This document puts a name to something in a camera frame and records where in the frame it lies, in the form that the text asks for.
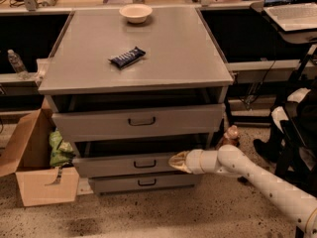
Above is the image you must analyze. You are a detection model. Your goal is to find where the dark blue snack bar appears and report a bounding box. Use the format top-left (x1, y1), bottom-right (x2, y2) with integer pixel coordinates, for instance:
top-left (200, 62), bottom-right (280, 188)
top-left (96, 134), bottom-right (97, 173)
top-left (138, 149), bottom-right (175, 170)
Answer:
top-left (109, 47), bottom-right (146, 69)

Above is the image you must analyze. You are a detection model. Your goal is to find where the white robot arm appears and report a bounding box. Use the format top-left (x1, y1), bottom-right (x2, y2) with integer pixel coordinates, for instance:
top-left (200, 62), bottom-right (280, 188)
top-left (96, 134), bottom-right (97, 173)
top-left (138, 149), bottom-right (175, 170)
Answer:
top-left (168, 145), bottom-right (317, 238)

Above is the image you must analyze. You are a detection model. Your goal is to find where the grey drawer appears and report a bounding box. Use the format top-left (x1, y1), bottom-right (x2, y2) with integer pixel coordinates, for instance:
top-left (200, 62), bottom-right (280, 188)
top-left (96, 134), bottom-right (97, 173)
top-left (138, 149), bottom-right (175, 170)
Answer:
top-left (73, 133), bottom-right (208, 179)
top-left (88, 172), bottom-right (202, 194)
top-left (48, 97), bottom-right (224, 142)

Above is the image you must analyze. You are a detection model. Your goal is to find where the pink plastic bottle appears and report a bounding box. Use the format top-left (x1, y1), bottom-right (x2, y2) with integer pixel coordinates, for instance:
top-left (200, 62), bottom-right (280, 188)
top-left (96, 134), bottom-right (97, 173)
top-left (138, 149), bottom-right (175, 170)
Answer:
top-left (216, 125), bottom-right (240, 149)

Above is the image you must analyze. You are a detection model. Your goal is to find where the grey bottom drawer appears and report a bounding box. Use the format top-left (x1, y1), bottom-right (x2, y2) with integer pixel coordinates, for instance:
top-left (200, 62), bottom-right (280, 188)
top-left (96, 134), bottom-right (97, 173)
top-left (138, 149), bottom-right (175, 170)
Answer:
top-left (88, 172), bottom-right (202, 194)

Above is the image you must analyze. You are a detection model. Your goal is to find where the grey drawer cabinet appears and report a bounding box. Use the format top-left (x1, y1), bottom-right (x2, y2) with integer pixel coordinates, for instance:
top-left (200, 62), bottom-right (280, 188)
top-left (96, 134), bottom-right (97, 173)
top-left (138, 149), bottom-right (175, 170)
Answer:
top-left (40, 7), bottom-right (233, 194)

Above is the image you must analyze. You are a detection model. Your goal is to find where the black office chair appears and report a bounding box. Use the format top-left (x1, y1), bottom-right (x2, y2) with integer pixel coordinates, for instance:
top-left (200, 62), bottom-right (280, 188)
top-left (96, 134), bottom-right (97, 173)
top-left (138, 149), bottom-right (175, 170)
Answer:
top-left (237, 43), bottom-right (317, 238)

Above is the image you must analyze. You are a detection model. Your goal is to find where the grey top drawer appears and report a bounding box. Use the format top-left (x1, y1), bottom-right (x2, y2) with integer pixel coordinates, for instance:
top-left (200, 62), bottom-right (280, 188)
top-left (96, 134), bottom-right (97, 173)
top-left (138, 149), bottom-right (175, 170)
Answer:
top-left (48, 97), bottom-right (224, 142)

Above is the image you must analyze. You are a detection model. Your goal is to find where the black hanging cable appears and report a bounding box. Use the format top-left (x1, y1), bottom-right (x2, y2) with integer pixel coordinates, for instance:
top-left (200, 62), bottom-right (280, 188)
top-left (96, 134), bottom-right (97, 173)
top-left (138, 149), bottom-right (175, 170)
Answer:
top-left (240, 59), bottom-right (277, 111)

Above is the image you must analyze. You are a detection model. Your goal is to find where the black shoe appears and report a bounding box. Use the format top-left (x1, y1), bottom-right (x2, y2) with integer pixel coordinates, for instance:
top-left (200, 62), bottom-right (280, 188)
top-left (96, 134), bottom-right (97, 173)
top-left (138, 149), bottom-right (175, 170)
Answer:
top-left (253, 135), bottom-right (283, 163)

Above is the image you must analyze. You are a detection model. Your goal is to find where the green chip bag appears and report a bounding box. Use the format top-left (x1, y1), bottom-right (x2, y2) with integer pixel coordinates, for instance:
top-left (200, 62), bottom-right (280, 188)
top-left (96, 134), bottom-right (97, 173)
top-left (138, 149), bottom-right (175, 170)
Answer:
top-left (49, 130), bottom-right (74, 167)

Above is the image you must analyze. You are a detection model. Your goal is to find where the clear water bottle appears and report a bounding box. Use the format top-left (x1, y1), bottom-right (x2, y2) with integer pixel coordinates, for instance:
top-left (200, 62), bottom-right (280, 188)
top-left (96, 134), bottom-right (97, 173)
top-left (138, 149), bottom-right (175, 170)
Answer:
top-left (7, 50), bottom-right (30, 80)

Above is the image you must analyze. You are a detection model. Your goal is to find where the brown cardboard box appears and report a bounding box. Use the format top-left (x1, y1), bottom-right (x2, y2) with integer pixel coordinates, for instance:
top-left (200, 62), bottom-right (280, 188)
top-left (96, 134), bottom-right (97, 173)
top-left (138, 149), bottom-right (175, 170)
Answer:
top-left (0, 102), bottom-right (79, 206)

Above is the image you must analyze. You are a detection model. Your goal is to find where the white bowl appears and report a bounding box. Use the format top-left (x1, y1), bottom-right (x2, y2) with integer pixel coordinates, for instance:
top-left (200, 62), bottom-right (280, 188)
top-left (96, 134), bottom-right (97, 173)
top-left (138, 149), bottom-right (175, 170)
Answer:
top-left (119, 4), bottom-right (153, 24)

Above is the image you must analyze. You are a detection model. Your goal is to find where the silver laptop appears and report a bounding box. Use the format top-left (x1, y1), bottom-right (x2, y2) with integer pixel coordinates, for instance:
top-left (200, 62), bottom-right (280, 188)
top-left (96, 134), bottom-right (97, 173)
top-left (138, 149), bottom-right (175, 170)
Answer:
top-left (264, 0), bottom-right (317, 32)

